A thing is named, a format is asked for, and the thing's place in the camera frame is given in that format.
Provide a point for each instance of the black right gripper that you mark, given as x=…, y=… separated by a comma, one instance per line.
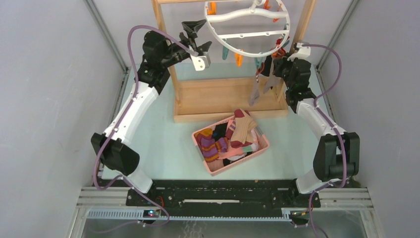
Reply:
x=279, y=64

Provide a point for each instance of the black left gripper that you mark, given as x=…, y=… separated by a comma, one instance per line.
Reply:
x=191, y=29

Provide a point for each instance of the orange cuffed grey sock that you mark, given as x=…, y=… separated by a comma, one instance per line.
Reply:
x=255, y=94

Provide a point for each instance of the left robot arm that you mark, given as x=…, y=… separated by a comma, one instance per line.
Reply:
x=161, y=51

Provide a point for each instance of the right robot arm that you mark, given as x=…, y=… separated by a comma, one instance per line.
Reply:
x=337, y=155

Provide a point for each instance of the white round clip hanger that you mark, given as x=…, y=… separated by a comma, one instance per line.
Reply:
x=256, y=29

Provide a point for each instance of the wooden hanger stand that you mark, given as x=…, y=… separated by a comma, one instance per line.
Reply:
x=203, y=100

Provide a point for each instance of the teal clothespin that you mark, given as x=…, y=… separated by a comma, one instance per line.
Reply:
x=259, y=62
x=225, y=52

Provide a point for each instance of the teal left clothespin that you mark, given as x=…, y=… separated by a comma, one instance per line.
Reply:
x=225, y=52

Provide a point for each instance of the orange clothespin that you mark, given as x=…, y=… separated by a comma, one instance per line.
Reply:
x=211, y=8
x=238, y=59

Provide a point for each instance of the orange front clothespin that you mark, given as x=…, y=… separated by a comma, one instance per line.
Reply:
x=238, y=59

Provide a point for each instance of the beige red striped sock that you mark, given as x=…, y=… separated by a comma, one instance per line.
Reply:
x=239, y=131

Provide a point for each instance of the pink mint sock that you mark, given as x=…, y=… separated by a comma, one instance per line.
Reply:
x=234, y=154

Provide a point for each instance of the purple striped sock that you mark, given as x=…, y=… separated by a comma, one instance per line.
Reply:
x=210, y=147

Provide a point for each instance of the pink plastic basket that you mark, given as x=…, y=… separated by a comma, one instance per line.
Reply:
x=219, y=129

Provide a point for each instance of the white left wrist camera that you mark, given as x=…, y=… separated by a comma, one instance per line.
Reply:
x=202, y=62

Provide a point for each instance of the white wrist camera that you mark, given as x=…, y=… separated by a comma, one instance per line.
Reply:
x=301, y=52
x=202, y=62

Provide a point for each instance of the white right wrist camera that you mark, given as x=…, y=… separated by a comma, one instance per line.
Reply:
x=301, y=52

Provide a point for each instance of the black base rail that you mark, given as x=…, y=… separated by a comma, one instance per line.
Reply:
x=224, y=198

